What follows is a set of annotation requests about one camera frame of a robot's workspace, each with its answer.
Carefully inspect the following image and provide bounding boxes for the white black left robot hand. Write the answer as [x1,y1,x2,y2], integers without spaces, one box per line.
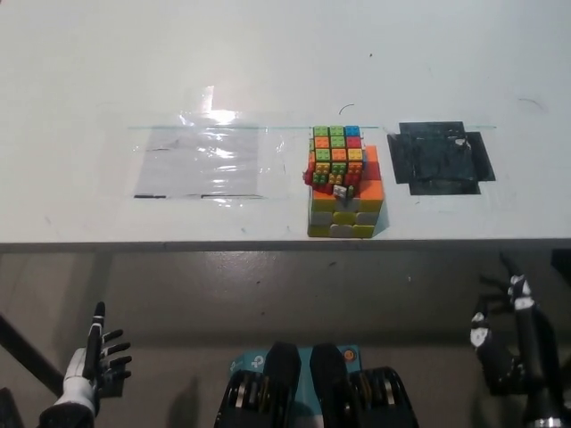
[52,301,134,418]

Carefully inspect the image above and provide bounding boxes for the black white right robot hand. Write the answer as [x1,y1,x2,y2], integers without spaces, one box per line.
[468,253,559,394]

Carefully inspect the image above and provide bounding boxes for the small multicolour brick cube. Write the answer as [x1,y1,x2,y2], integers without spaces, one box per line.
[302,124,368,202]

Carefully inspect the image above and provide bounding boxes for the black ribbed robot body blocks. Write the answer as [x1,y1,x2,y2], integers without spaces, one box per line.
[213,341,420,428]

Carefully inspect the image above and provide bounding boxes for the large orange red puzzle cube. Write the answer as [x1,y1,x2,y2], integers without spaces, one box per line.
[306,144,387,240]

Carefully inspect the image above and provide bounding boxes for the black diagonal bar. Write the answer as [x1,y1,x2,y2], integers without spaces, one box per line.
[0,314,64,396]

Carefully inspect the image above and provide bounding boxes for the black tape patch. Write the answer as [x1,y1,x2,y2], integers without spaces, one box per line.
[385,120,497,196]

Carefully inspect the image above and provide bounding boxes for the clear plastic sheet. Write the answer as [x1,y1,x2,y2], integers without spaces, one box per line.
[131,122,286,206]

